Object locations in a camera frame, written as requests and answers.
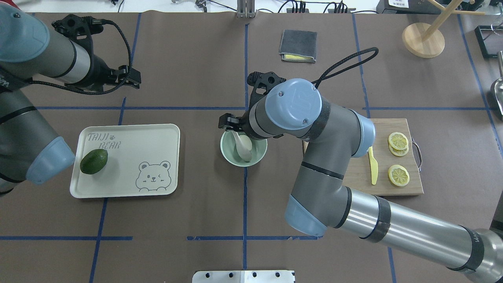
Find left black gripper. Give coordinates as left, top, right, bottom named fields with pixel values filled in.
left=52, top=14, right=141, bottom=92

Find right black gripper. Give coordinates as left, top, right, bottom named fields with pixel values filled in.
left=218, top=72, right=286, bottom=134

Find white plastic spoon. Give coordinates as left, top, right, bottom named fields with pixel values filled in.
left=231, top=131, right=253, bottom=162

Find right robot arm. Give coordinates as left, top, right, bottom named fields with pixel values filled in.
left=218, top=72, right=502, bottom=283

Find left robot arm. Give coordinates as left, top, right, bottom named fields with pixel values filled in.
left=0, top=2, right=141, bottom=196

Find light green bowl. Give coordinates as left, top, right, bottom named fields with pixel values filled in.
left=220, top=131, right=268, bottom=168

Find white bear tray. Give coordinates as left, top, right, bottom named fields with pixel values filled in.
left=70, top=123, right=181, bottom=198

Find yellow sponge cloth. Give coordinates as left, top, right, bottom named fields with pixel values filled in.
left=281, top=54, right=316, bottom=63

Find grey cleaning cloth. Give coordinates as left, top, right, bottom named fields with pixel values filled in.
left=279, top=30, right=318, bottom=59

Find bamboo cutting board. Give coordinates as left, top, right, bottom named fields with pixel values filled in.
left=303, top=118, right=424, bottom=197

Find yellow plastic knife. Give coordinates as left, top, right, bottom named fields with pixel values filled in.
left=367, top=146, right=379, bottom=185

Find lemon slice front lower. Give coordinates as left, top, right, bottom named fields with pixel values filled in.
left=388, top=131, right=409, bottom=151

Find lemon slice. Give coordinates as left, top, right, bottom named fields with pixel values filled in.
left=388, top=146, right=409, bottom=156
left=387, top=164, right=410, bottom=187
left=388, top=131, right=409, bottom=151

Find lemon slice back lower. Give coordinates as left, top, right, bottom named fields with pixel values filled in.
left=388, top=146, right=409, bottom=156

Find lemon slice top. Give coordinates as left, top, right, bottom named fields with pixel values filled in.
left=387, top=164, right=410, bottom=187

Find wooden stand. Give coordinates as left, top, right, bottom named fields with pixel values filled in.
left=401, top=0, right=486, bottom=59

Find metal scoop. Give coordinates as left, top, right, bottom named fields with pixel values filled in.
left=489, top=51, right=503, bottom=121

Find dark tray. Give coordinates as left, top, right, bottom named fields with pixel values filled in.
left=474, top=25, right=503, bottom=59

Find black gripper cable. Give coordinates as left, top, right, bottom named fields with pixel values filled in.
left=29, top=19, right=133, bottom=96

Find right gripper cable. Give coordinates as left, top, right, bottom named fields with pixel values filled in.
left=312, top=47, right=379, bottom=89

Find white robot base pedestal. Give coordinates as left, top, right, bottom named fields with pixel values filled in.
left=192, top=269, right=296, bottom=283

